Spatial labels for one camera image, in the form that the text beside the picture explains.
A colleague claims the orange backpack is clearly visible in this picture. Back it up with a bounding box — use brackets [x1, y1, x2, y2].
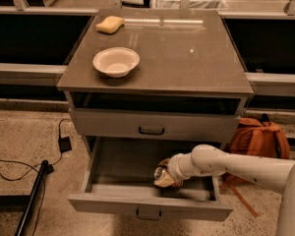
[219, 113, 291, 218]

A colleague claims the open grey drawer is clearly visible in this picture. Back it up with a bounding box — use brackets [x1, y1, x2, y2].
[69, 138, 232, 221]

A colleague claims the red coke can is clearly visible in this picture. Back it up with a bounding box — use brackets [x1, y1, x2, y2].
[154, 167, 183, 188]

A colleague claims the black cable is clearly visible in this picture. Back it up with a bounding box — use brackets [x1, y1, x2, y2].
[0, 118, 72, 182]

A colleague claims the white bowl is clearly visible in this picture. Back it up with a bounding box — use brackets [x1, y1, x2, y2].
[92, 47, 140, 78]

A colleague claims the black metal stand leg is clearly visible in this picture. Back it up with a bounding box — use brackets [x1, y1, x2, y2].
[0, 160, 52, 236]

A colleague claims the grey drawer cabinet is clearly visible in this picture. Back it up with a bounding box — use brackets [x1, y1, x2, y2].
[57, 9, 254, 148]

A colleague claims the black power adapter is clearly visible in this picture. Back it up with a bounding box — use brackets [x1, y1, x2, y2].
[58, 137, 72, 153]

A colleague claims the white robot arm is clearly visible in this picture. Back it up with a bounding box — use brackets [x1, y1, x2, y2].
[154, 145, 295, 236]

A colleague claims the closed grey top drawer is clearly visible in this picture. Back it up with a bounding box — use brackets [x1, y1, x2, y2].
[69, 108, 239, 143]

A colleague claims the yellow sponge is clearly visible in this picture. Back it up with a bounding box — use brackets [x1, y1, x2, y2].
[95, 16, 125, 34]

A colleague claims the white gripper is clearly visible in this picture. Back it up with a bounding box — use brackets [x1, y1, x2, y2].
[154, 153, 195, 188]

